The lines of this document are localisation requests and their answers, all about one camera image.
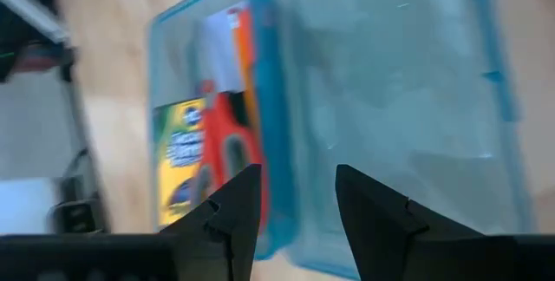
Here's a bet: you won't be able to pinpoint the clear blue plastic pencil case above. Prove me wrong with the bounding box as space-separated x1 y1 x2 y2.
147 0 535 281

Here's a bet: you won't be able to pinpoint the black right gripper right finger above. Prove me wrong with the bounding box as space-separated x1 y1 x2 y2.
336 164 485 281

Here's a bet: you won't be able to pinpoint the red handled scissors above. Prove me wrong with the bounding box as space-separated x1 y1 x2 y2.
190 79 271 235

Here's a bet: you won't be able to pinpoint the orange pencil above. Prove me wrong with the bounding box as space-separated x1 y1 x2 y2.
236 7 258 124

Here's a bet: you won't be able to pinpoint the black table edge frame bar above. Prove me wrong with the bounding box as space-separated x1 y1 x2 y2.
55 46 109 235

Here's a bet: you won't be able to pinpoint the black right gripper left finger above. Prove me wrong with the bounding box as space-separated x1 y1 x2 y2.
160 163 263 281

